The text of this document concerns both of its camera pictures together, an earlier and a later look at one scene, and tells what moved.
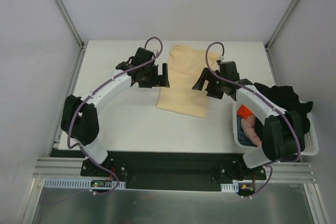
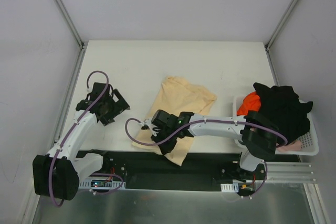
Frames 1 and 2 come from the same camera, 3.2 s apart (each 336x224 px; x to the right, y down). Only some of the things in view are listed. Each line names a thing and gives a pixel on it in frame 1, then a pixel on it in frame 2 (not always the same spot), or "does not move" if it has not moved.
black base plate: (172, 170) does not move
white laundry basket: (311, 137) does not move
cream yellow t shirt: (186, 65) to (176, 95)
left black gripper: (153, 77) to (119, 99)
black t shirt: (287, 98) does not move
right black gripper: (212, 87) to (163, 137)
